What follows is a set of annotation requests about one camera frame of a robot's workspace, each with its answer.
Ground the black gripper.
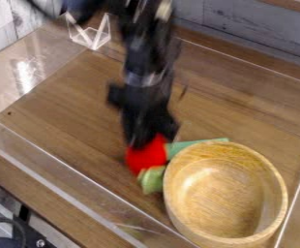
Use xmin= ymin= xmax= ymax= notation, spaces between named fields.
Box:
xmin=106 ymin=72 xmax=180 ymax=149

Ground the red felt strawberry toy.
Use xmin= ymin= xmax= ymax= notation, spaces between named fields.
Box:
xmin=125 ymin=135 xmax=168 ymax=195

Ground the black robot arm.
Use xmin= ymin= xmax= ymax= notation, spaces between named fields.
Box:
xmin=58 ymin=0 xmax=181 ymax=149

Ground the green rectangular block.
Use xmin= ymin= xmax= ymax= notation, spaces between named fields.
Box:
xmin=164 ymin=137 xmax=230 ymax=161

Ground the wooden bowl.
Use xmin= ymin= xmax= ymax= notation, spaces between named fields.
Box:
xmin=162 ymin=141 xmax=288 ymax=248

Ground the black clamp base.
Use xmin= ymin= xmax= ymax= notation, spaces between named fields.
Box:
xmin=13 ymin=205 xmax=57 ymax=248

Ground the clear acrylic corner bracket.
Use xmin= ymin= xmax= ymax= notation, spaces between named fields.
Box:
xmin=64 ymin=13 xmax=110 ymax=50

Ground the clear acrylic front wall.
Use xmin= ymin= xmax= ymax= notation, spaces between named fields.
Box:
xmin=0 ymin=123 xmax=196 ymax=248

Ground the black cable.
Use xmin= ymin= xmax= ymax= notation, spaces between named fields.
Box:
xmin=0 ymin=216 xmax=28 ymax=248

